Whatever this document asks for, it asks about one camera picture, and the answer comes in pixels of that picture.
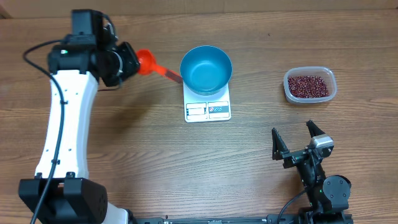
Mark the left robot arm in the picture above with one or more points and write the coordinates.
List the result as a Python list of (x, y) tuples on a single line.
[(61, 191)]

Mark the orange measuring scoop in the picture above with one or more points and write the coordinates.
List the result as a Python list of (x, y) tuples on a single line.
[(148, 64)]

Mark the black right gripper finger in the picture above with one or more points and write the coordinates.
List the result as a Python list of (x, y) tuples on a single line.
[(278, 146), (313, 129)]

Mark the red beans in container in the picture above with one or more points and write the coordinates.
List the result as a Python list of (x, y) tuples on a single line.
[(308, 87)]

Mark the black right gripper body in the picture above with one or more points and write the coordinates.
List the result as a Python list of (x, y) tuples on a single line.
[(306, 170)]

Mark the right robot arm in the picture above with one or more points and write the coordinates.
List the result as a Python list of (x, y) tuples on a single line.
[(328, 196)]

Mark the blue metal bowl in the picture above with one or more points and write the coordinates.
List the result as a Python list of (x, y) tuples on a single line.
[(206, 69)]

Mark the clear plastic container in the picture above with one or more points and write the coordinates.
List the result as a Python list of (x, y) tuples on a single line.
[(323, 72)]

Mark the white digital kitchen scale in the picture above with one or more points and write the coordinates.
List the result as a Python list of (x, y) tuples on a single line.
[(201, 108)]

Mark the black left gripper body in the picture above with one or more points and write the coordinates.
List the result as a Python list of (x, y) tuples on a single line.
[(121, 65)]

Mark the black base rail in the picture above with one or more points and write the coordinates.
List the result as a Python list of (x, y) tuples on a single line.
[(269, 219)]

